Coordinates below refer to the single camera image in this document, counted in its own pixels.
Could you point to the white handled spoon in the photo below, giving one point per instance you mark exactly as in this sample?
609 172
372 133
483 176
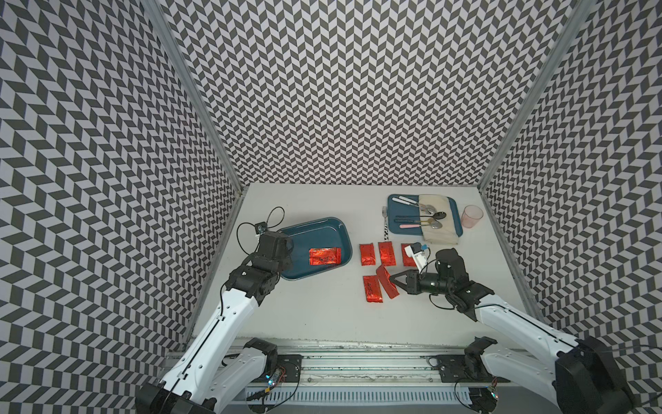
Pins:
429 209

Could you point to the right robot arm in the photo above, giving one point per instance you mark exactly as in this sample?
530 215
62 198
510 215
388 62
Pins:
577 375

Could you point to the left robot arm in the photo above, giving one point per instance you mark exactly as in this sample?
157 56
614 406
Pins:
199 382

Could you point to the red tea bag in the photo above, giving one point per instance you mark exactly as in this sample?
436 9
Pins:
408 260
383 277
372 289
367 255
387 254
325 256

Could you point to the pink plastic cup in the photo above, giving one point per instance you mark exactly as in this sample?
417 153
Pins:
471 215

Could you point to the aluminium front rail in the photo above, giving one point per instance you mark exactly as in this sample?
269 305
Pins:
345 365

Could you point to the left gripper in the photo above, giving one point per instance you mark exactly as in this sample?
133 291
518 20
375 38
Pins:
286 261

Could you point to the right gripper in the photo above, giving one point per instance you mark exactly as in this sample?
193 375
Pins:
412 285

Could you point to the teal cutlery tray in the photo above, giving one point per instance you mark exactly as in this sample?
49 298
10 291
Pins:
411 209

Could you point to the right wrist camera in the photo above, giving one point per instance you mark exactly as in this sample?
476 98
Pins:
420 252

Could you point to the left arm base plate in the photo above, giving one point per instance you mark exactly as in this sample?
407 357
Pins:
283 368

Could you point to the beige cloth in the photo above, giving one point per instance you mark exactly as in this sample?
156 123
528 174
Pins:
448 233

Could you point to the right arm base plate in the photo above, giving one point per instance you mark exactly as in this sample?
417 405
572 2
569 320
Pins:
462 369

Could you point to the black spoon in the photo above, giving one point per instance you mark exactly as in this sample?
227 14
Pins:
436 216

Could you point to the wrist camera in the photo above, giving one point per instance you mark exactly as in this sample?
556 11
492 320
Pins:
420 252
261 228

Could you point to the teal storage box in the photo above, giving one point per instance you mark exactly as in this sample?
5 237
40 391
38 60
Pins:
318 246

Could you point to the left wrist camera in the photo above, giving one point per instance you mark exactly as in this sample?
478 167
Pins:
261 228

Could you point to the pink handled spoon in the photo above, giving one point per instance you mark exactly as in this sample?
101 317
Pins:
431 223

